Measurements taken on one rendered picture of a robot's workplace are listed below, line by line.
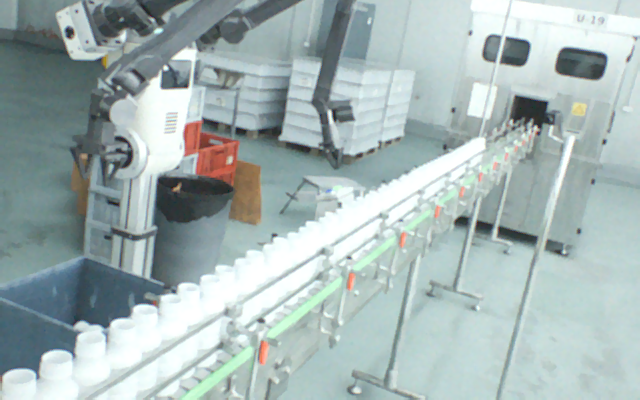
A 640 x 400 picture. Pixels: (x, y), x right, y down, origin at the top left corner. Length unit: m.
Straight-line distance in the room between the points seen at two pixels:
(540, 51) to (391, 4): 6.39
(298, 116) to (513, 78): 3.23
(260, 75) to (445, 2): 4.36
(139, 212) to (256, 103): 6.83
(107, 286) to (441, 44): 10.52
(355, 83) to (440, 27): 4.08
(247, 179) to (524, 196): 2.56
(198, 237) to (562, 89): 3.63
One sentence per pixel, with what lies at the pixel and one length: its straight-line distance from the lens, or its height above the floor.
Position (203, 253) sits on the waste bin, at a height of 0.29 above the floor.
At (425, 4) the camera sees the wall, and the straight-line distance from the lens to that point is 12.10.
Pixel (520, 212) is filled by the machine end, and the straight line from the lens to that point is 6.30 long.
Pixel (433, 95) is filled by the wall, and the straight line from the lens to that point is 12.00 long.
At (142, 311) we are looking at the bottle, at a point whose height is 1.15.
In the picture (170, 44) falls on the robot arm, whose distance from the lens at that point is 1.50.
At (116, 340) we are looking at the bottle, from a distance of 1.04.
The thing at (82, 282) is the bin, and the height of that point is 0.88.
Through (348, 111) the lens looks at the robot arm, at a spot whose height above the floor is 1.38.
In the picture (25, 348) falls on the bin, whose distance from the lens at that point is 1.61.
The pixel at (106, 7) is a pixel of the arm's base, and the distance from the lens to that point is 1.80.
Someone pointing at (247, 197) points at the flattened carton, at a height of 0.22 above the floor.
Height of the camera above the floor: 1.64
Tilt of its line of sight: 14 degrees down
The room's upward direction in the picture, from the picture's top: 10 degrees clockwise
